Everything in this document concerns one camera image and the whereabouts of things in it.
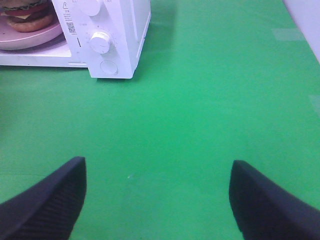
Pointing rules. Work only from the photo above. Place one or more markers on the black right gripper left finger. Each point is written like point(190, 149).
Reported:
point(49, 209)

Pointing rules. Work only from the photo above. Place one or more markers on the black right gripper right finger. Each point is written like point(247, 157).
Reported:
point(265, 211)

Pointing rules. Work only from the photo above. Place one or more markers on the round microwave door button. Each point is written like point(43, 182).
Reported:
point(109, 67)

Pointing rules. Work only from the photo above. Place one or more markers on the pink speckled plate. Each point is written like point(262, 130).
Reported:
point(11, 39)

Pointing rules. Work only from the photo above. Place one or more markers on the burger with bun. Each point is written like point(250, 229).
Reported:
point(27, 16)

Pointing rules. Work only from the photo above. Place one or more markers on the white lower microwave knob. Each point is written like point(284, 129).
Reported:
point(100, 42)

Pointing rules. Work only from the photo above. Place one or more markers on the white microwave knob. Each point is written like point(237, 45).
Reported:
point(100, 42)
point(89, 7)

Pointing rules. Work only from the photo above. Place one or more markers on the white microwave oven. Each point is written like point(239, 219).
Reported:
point(125, 21)

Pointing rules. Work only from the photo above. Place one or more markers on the white partition panel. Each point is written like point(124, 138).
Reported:
point(306, 16)

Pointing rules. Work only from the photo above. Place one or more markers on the white upper microwave knob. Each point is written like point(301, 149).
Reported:
point(89, 7)

